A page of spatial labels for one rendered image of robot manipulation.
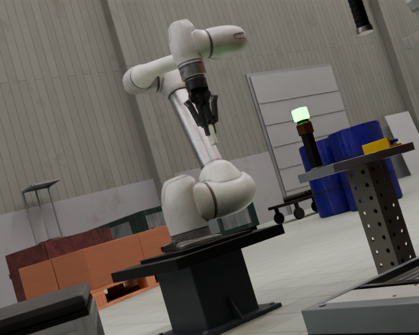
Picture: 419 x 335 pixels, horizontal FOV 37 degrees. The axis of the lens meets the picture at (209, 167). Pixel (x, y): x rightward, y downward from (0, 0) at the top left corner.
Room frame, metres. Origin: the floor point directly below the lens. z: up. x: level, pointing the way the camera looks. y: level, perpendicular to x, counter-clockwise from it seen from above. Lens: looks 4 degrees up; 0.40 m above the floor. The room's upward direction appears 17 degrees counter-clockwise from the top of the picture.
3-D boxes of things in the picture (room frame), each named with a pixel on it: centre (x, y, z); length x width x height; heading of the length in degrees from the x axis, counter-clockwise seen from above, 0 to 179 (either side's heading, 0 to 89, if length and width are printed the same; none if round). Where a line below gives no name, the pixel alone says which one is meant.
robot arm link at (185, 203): (2.43, 0.13, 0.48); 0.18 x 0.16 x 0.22; 115
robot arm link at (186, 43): (2.13, -0.05, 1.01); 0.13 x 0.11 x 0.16; 115
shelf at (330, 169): (2.18, -0.50, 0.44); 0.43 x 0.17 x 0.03; 126
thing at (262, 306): (2.42, 0.15, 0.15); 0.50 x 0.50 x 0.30; 37
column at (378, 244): (2.19, -0.53, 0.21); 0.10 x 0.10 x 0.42; 36
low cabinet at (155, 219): (9.26, 0.79, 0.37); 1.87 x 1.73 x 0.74; 127
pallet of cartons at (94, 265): (5.11, 1.02, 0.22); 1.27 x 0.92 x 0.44; 139
